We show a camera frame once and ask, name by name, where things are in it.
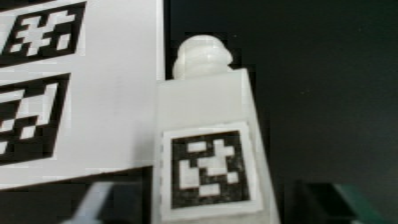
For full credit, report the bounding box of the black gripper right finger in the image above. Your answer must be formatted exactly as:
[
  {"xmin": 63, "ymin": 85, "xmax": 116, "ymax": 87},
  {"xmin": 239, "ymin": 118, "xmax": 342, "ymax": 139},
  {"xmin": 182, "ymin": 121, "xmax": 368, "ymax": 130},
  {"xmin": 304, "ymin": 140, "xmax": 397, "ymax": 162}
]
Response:
[{"xmin": 294, "ymin": 182, "xmax": 391, "ymax": 224}]

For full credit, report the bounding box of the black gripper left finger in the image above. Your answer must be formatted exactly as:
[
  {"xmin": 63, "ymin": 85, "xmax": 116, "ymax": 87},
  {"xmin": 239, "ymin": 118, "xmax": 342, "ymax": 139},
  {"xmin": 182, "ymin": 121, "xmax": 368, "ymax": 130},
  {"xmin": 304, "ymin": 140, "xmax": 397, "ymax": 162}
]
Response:
[{"xmin": 63, "ymin": 182, "xmax": 144, "ymax": 224}]

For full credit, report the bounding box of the white table leg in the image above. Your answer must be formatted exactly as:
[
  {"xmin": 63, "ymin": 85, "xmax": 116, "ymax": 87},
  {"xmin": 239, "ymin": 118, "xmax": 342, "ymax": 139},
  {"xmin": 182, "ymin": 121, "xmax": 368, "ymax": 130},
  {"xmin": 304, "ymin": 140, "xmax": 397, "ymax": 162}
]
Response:
[{"xmin": 151, "ymin": 35, "xmax": 281, "ymax": 224}]

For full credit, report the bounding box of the white marker base plate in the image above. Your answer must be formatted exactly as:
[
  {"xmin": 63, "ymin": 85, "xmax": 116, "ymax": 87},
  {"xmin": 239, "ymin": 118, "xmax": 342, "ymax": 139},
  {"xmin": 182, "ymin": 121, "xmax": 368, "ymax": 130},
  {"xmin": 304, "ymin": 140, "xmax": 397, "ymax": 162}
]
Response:
[{"xmin": 0, "ymin": 0, "xmax": 164, "ymax": 189}]

